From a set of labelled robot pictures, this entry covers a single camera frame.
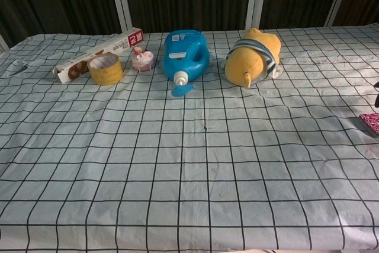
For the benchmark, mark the pink cupcake toy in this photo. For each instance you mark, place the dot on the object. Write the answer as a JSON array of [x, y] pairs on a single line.
[[142, 60]]

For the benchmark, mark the red patterned box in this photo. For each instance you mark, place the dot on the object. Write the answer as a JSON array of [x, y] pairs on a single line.
[[371, 122]]

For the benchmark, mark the checkered white tablecloth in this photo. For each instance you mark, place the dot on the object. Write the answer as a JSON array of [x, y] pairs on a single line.
[[183, 170]]

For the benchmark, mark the yellow packing tape roll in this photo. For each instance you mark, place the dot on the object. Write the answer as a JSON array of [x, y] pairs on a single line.
[[107, 70]]

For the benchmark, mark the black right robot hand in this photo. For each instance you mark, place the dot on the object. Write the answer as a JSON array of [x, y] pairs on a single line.
[[377, 84]]

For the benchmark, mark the white cling film box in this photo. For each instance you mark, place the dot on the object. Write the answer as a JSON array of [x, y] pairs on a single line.
[[118, 44]]

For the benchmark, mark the yellow plush toy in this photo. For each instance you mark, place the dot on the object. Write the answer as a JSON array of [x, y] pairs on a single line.
[[247, 63]]

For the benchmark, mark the blue pump detergent bottle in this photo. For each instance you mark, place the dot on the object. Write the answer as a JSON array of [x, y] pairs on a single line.
[[183, 54]]

